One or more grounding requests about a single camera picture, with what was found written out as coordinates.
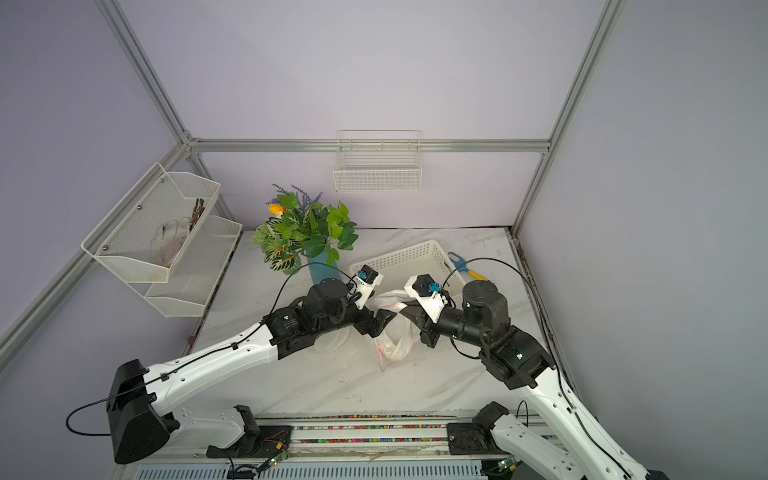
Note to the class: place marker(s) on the white mesh upper wall shelf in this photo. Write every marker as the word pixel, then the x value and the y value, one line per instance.
pixel 121 241

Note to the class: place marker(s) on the blue yellow garden fork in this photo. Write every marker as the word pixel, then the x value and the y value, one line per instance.
pixel 460 266

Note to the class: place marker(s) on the teal vase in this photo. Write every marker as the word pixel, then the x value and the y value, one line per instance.
pixel 320 268

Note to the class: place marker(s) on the cream perforated plastic basket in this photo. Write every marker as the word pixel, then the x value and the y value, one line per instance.
pixel 398 266

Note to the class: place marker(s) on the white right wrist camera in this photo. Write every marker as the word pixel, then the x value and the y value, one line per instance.
pixel 429 295

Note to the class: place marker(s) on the clear glove in shelf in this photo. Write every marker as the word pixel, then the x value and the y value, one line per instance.
pixel 169 240

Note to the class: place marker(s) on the white wire wall basket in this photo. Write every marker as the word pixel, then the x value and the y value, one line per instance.
pixel 378 161

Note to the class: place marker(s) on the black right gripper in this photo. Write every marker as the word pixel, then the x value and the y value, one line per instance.
pixel 420 316

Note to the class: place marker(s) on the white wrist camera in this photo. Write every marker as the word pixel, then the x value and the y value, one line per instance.
pixel 429 295
pixel 366 282

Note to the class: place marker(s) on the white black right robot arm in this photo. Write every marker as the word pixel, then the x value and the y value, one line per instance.
pixel 523 365

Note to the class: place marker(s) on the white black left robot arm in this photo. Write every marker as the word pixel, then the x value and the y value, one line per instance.
pixel 142 399

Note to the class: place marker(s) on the white mesh wall shelf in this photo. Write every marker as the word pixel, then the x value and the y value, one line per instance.
pixel 121 241
pixel 194 280

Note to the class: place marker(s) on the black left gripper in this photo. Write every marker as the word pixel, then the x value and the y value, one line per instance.
pixel 378 323

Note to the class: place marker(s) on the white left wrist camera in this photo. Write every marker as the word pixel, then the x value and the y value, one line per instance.
pixel 366 282

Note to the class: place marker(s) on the white mesh laundry bag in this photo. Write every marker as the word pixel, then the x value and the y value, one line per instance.
pixel 330 342

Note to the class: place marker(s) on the pink rimmed mesh laundry bag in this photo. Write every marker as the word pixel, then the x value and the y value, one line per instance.
pixel 397 340

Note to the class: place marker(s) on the green artificial plant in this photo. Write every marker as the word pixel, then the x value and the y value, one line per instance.
pixel 301 225

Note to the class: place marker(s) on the white mesh lower wall shelf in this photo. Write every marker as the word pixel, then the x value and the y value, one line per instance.
pixel 194 280

